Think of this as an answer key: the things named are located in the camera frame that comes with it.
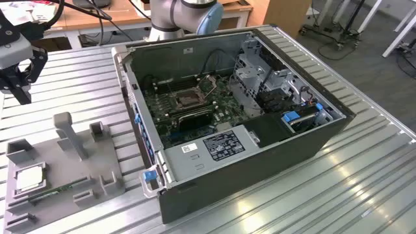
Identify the wooden cabinet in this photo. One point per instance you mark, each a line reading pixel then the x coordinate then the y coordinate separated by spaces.
pixel 286 14

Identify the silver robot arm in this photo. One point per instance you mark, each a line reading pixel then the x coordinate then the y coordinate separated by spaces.
pixel 169 17

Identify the green motherboard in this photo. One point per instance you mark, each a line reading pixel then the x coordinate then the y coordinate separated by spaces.
pixel 227 102

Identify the small silver heatsink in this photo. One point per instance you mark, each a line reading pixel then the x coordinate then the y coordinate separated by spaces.
pixel 225 126

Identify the wooden desk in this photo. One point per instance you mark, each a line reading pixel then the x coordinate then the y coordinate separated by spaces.
pixel 82 19

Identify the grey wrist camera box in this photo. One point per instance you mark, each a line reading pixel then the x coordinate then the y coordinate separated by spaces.
pixel 13 53

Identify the green RAM stick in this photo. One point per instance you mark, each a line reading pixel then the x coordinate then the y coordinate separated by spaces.
pixel 55 191

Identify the black wheeled stand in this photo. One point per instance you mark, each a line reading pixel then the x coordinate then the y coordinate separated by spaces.
pixel 353 19

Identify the white table frame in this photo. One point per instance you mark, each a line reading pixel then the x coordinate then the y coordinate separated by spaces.
pixel 371 15
pixel 398 42

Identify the black graphics card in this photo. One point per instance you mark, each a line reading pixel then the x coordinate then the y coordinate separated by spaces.
pixel 195 122

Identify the silver metal drive cage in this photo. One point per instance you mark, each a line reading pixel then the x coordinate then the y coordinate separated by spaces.
pixel 249 73

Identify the white cardboard box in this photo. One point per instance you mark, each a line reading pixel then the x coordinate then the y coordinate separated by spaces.
pixel 46 13

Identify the grey power supply with label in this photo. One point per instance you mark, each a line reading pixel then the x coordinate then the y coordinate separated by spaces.
pixel 183 170

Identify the grey plastic parts rack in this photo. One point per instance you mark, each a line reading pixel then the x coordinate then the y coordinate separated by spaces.
pixel 55 170

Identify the silver CPU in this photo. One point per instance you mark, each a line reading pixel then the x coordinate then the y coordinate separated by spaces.
pixel 30 179

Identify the thin metal locking lever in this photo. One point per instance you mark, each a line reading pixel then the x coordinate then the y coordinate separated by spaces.
pixel 169 85

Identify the black RAM slot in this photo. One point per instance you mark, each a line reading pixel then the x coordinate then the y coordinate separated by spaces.
pixel 177 83
pixel 177 88
pixel 177 80

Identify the small blue plastic clip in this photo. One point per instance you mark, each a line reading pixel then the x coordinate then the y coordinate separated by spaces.
pixel 319 106

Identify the CPU socket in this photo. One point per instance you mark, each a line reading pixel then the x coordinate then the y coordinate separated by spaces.
pixel 190 100

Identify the blue case latch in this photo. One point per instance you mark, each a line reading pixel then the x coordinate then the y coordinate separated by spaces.
pixel 150 176

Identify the hard disk in blue carrier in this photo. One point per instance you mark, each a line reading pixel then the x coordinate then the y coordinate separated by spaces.
pixel 291 117

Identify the black open PC case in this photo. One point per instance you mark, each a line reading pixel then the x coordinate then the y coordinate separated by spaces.
pixel 243 185

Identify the blue expansion slot clip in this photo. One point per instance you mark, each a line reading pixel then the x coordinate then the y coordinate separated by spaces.
pixel 137 118

